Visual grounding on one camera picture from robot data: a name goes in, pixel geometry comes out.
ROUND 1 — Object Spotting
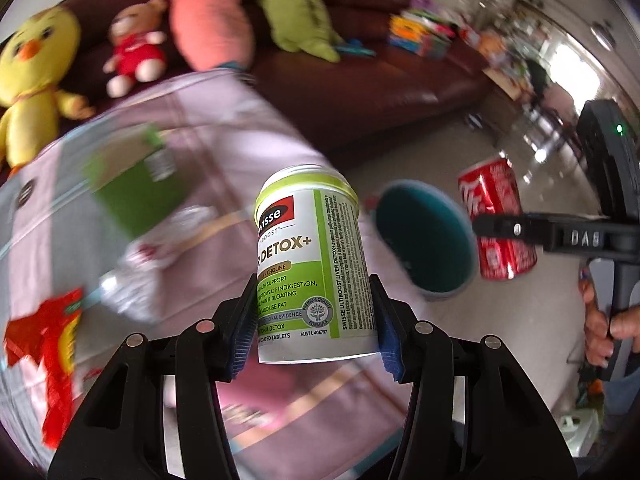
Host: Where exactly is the blue plastic bin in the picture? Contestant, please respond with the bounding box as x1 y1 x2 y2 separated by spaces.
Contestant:
372 179 478 302

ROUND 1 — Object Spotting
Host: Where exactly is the dark red leather sofa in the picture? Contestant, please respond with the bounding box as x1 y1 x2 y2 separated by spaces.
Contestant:
0 0 501 171

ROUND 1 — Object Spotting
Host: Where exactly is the yellow chick plush toy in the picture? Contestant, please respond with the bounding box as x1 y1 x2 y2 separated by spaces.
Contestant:
0 2 96 171

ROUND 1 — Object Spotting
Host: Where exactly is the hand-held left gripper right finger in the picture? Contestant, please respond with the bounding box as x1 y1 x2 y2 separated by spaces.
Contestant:
367 274 591 480

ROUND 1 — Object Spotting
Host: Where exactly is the clear plastic bag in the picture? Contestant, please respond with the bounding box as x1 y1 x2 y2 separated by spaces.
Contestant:
97 205 226 323

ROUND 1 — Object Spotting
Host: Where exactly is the green dinosaur plush toy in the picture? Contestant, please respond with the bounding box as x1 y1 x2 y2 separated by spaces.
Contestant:
257 0 346 63

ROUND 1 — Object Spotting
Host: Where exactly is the person's right hand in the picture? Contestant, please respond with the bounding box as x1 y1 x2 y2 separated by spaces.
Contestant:
579 275 640 367

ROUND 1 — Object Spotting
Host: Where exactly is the green cardboard box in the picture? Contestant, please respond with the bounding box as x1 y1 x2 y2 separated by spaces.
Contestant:
82 127 191 238

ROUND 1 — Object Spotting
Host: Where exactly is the red soda can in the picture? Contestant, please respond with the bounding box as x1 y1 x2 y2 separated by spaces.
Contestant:
457 156 538 281

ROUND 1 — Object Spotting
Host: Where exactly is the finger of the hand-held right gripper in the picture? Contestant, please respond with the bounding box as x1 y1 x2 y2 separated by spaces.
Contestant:
472 212 553 252

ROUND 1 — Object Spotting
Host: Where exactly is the pink grey blanket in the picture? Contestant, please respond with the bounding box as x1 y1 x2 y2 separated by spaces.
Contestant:
0 70 416 461

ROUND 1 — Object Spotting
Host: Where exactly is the stack of colourful books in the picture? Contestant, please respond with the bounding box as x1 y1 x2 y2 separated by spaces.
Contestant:
389 0 458 58

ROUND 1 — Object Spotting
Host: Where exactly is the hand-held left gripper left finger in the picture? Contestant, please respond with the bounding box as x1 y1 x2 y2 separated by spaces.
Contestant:
47 275 261 480

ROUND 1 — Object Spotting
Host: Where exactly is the pink plush toy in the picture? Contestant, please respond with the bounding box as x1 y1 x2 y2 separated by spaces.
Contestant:
169 0 256 72

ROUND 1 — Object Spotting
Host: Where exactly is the brown bear plush toy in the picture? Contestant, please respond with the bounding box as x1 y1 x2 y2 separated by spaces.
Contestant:
102 0 168 98

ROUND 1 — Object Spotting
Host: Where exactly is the small blue toy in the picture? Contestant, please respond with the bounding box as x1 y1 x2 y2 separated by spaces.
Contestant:
335 40 376 58

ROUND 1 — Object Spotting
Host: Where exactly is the white green supplement bottle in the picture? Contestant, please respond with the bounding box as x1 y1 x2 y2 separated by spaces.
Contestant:
254 164 381 365

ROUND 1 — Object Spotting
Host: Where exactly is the red yellow snack packet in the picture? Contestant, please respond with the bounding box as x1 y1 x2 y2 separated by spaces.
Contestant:
5 287 86 448

